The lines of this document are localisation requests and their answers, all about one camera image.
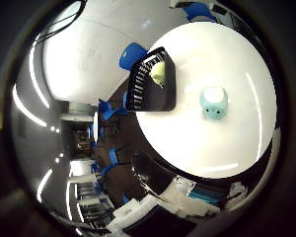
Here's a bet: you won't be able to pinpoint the teal plush animal toy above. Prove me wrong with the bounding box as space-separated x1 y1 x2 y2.
199 86 229 121

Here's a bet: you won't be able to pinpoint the green plush toy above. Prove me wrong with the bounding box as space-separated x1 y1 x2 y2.
149 61 167 87

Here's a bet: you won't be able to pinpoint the black mesh basket container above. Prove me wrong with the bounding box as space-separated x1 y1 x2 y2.
124 46 178 113

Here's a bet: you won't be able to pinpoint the aluminium profile frame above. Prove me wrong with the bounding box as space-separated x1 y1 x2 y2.
186 187 229 205

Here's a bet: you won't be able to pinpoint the black camera cables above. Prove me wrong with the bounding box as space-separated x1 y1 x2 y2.
36 0 88 42

